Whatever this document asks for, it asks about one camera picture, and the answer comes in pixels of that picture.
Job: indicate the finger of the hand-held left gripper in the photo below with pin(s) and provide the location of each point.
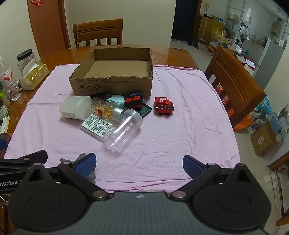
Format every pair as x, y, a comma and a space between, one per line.
33, 157
2, 143

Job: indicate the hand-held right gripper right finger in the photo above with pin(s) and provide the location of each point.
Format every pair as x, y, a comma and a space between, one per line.
192, 167

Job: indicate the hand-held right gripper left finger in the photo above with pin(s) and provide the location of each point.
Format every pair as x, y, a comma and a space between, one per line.
87, 163

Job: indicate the clear case with white label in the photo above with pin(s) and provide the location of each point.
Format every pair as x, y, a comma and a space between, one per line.
96, 125

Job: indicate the stack of white cards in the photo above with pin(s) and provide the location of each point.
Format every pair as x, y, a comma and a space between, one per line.
4, 125

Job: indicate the pink cloth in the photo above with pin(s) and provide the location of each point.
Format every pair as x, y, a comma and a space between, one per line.
169, 140

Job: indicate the green capped bottle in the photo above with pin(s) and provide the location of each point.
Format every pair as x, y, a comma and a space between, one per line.
4, 98

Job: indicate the clear bottle of yellow capsules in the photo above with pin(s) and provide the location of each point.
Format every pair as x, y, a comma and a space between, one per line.
105, 109

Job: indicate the white plastic bottle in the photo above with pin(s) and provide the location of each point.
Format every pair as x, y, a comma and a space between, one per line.
74, 107

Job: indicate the clear water bottle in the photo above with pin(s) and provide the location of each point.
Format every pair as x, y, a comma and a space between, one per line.
10, 83

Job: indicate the orange plastic bag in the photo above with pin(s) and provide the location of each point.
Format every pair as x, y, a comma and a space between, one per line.
241, 122

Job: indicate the pale teal plastic object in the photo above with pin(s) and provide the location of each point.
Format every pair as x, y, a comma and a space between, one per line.
116, 100

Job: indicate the black flat square case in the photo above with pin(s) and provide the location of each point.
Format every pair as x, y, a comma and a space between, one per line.
145, 110

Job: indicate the gold and white packet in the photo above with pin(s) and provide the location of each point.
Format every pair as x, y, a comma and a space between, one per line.
33, 75

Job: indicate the closed cardboard floor box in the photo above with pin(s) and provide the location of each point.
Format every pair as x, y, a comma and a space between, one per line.
263, 140

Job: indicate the red printed carton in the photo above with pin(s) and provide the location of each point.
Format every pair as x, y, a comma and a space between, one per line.
218, 88

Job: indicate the clear jar with black lid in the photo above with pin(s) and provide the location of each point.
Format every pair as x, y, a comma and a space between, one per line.
26, 59

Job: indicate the blue mouse-shaped toy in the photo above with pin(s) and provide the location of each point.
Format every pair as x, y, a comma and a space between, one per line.
276, 125

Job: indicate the pair of dark slippers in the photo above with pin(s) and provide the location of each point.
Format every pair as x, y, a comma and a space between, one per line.
193, 44

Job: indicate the brown wooden door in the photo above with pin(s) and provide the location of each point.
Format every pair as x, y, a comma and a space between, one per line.
47, 24

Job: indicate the pair of white slippers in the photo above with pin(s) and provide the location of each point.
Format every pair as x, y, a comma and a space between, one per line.
175, 40

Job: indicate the grey refrigerator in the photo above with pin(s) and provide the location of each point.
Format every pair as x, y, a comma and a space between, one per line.
268, 63

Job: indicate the yellow plastic bags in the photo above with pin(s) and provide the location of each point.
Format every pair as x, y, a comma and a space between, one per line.
217, 34

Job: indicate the wooden cabinet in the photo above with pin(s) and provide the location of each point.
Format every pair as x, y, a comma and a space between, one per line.
208, 27

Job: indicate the red door decoration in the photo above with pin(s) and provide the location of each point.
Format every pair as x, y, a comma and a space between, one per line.
37, 2

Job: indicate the wall water heater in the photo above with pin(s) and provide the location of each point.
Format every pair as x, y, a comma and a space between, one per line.
276, 27

